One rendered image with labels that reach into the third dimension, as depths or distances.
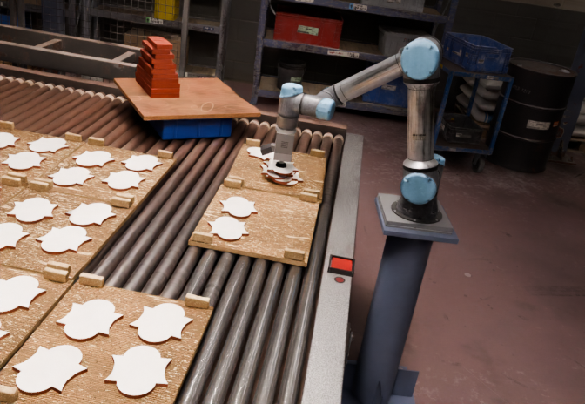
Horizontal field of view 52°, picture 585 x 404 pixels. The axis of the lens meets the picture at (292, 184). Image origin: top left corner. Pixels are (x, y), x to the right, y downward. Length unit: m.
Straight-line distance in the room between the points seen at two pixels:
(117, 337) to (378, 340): 1.32
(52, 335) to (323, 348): 0.61
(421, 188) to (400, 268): 0.40
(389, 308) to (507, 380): 0.90
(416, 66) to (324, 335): 0.88
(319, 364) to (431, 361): 1.65
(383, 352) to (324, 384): 1.15
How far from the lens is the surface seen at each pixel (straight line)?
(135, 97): 2.62
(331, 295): 1.67
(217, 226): 1.84
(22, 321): 1.50
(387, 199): 2.34
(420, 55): 1.93
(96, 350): 1.40
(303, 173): 2.30
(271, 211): 1.99
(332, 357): 1.47
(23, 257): 1.72
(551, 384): 3.22
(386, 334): 2.47
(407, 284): 2.34
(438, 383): 2.95
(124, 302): 1.53
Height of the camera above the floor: 1.85
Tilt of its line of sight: 25 degrees down
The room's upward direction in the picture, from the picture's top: 9 degrees clockwise
